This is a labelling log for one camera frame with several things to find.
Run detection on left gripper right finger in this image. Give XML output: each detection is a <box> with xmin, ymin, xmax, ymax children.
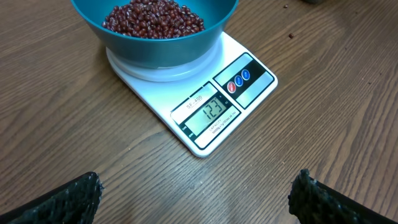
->
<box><xmin>288</xmin><ymin>169</ymin><xmax>397</xmax><ymax>224</ymax></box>

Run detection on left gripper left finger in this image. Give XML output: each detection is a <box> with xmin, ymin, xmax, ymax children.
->
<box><xmin>1</xmin><ymin>172</ymin><xmax>103</xmax><ymax>224</ymax></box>

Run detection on white digital kitchen scale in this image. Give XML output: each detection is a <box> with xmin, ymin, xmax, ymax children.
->
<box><xmin>106</xmin><ymin>33</ymin><xmax>278</xmax><ymax>157</ymax></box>

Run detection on blue bowl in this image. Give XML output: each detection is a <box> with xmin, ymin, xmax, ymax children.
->
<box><xmin>71</xmin><ymin>0</ymin><xmax>239</xmax><ymax>68</ymax></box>

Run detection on red beans in bowl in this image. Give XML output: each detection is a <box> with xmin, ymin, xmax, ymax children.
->
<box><xmin>101</xmin><ymin>0</ymin><xmax>205</xmax><ymax>39</ymax></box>

